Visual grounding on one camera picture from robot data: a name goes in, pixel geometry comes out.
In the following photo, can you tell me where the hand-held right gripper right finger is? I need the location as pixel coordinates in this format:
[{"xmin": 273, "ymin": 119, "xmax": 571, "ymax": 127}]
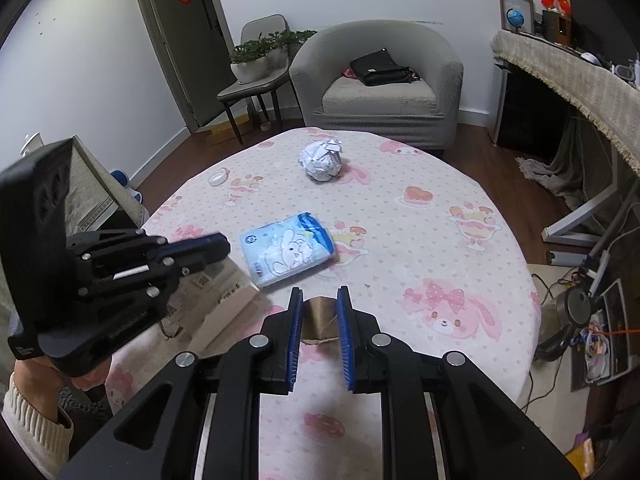
[{"xmin": 336, "ymin": 286, "xmax": 581, "ymax": 480}]

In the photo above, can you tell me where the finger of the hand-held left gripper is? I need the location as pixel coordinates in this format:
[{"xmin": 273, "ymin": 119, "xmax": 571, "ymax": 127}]
[
  {"xmin": 75, "ymin": 264, "xmax": 190, "ymax": 307},
  {"xmin": 67, "ymin": 230, "xmax": 232, "ymax": 270}
]

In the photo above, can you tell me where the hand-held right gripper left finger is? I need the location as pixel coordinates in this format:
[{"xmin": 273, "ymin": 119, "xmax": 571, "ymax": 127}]
[{"xmin": 60, "ymin": 287, "xmax": 305, "ymax": 480}]

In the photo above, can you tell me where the brown cardboard tube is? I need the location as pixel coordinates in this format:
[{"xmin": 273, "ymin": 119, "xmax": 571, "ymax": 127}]
[{"xmin": 300, "ymin": 297, "xmax": 346, "ymax": 347}]

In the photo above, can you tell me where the labelled white box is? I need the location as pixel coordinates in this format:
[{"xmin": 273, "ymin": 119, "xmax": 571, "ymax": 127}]
[{"xmin": 165, "ymin": 257, "xmax": 273, "ymax": 356}]

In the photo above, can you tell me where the blue tissue packet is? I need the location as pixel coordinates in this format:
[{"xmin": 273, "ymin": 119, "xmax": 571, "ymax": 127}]
[{"xmin": 240, "ymin": 212, "xmax": 336, "ymax": 288}]

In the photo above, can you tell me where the small paper ball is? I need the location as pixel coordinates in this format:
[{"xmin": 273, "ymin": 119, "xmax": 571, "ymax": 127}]
[{"xmin": 298, "ymin": 138, "xmax": 345, "ymax": 182}]

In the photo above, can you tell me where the person's left hand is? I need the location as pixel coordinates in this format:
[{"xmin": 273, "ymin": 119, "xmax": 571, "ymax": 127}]
[{"xmin": 12, "ymin": 357, "xmax": 108, "ymax": 413}]

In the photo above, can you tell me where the blue and white dispenser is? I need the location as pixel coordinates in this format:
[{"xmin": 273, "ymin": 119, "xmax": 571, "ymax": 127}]
[{"xmin": 110, "ymin": 170, "xmax": 148, "ymax": 207}]

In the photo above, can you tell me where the pink printed tablecloth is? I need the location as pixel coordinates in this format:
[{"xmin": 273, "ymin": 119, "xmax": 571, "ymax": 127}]
[{"xmin": 102, "ymin": 127, "xmax": 543, "ymax": 480}]

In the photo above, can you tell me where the flat cardboard piece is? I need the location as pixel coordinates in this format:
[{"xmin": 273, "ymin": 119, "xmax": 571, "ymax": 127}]
[{"xmin": 207, "ymin": 115, "xmax": 256, "ymax": 147}]

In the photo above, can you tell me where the grey dining chair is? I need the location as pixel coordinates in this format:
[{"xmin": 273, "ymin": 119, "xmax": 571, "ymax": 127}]
[{"xmin": 217, "ymin": 15, "xmax": 292, "ymax": 146}]

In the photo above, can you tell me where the large white potted plant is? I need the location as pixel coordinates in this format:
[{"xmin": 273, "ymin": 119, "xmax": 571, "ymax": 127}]
[{"xmin": 230, "ymin": 40, "xmax": 271, "ymax": 85}]

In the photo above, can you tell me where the grey door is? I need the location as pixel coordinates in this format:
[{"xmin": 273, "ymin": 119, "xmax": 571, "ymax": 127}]
[{"xmin": 131, "ymin": 0, "xmax": 236, "ymax": 133}]

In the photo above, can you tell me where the small white potted plant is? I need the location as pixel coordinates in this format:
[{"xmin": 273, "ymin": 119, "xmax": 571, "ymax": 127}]
[{"xmin": 267, "ymin": 30, "xmax": 318, "ymax": 69}]

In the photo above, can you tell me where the grey armchair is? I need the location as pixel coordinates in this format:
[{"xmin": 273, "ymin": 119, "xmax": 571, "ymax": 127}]
[{"xmin": 289, "ymin": 20, "xmax": 465, "ymax": 151}]

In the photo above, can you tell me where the steel kettle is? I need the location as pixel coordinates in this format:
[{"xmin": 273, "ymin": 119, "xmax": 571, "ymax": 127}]
[{"xmin": 537, "ymin": 287, "xmax": 601, "ymax": 361}]

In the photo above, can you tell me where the black bag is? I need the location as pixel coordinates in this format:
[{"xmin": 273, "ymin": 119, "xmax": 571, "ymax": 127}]
[{"xmin": 350, "ymin": 48, "xmax": 418, "ymax": 87}]

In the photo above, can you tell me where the white power strip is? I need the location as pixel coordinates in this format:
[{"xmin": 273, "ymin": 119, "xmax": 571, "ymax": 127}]
[{"xmin": 587, "ymin": 250, "xmax": 613, "ymax": 296}]

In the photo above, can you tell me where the white desk leg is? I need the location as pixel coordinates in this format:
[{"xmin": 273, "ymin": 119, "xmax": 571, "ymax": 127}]
[{"xmin": 542, "ymin": 165, "xmax": 631, "ymax": 248}]

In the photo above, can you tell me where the grey cloth heap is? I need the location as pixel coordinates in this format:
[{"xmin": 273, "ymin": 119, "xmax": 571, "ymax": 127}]
[{"xmin": 516, "ymin": 115, "xmax": 616, "ymax": 211}]

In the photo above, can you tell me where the black cabinet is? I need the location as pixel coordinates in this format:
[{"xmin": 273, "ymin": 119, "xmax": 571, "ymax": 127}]
[{"xmin": 492, "ymin": 60, "xmax": 571, "ymax": 153}]

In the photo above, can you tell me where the sideboard with lace cloth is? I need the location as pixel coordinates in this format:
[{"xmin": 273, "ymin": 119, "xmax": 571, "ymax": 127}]
[{"xmin": 491, "ymin": 30, "xmax": 640, "ymax": 176}]

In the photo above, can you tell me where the wooden speaker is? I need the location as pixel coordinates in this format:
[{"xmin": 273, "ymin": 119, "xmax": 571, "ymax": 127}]
[{"xmin": 542, "ymin": 10, "xmax": 572, "ymax": 45}]

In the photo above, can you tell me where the black monitor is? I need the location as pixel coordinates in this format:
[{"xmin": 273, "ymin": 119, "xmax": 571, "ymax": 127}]
[{"xmin": 569, "ymin": 0, "xmax": 631, "ymax": 58}]

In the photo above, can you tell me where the open box with cables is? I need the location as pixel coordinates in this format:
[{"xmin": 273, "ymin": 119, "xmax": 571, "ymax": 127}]
[{"xmin": 570, "ymin": 280, "xmax": 635, "ymax": 391}]

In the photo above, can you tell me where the grey picture frame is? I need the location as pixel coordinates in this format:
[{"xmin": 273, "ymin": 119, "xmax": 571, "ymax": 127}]
[{"xmin": 498, "ymin": 0, "xmax": 535, "ymax": 36}]

